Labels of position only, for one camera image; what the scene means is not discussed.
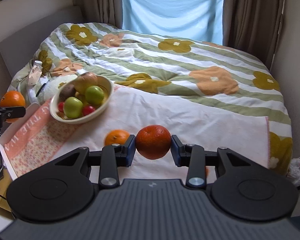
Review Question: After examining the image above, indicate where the medium orange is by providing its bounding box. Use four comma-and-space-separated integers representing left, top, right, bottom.
104, 129, 130, 146

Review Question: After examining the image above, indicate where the light blue window cloth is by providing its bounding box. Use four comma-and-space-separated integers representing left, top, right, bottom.
122, 0, 224, 44

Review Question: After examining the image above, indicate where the red cherry tomato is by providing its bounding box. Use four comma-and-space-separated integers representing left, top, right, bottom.
58, 102, 64, 113
82, 105, 96, 116

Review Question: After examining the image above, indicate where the small white pink bottle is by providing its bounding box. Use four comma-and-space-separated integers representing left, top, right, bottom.
27, 60, 43, 86

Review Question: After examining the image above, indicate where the brown kiwi fruit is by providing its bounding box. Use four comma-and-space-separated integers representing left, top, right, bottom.
59, 84, 76, 102

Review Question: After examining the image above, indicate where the grey bed headboard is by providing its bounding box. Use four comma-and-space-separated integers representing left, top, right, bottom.
0, 6, 83, 77

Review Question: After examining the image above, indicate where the small green apple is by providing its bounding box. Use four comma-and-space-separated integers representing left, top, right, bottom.
85, 86, 104, 106

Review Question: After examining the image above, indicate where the white pink towel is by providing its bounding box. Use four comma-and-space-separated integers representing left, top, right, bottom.
0, 86, 269, 179

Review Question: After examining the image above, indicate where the white plastic bag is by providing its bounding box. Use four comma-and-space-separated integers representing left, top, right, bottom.
287, 157, 300, 186

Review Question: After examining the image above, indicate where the cream yellow ceramic bowl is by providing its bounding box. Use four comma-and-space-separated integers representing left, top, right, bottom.
49, 74, 114, 125

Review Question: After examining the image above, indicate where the floral striped duvet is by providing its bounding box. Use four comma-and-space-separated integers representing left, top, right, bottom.
9, 23, 293, 175

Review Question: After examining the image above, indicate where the right brown curtain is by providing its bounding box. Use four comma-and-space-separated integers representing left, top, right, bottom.
222, 0, 285, 68

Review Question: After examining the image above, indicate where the large brownish yellow apple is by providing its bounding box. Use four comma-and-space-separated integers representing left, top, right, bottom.
73, 72, 98, 94

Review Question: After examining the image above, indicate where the large green apple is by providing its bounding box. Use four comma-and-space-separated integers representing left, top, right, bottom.
64, 97, 83, 119

